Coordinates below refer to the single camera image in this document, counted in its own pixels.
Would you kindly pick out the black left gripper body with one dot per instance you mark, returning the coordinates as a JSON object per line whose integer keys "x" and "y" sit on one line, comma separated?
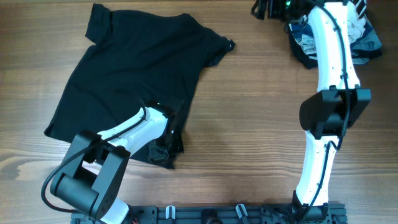
{"x": 168, "y": 145}

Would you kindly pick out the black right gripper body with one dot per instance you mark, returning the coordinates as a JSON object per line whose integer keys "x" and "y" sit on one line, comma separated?
{"x": 259, "y": 10}

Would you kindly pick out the black t-shirt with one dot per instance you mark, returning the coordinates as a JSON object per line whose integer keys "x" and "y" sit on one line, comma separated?
{"x": 136, "y": 58}

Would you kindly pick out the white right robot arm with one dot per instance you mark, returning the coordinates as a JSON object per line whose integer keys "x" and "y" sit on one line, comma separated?
{"x": 325, "y": 116}

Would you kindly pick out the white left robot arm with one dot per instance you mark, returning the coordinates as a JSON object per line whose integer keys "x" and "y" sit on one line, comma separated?
{"x": 90, "y": 175}

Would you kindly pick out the black garment bottom of pile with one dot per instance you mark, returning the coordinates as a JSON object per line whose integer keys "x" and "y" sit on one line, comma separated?
{"x": 306, "y": 59}

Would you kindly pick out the dark blue garment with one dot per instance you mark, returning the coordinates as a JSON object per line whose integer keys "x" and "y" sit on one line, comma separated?
{"x": 369, "y": 41}

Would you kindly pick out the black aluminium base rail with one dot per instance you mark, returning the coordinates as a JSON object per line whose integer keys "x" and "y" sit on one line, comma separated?
{"x": 265, "y": 214}

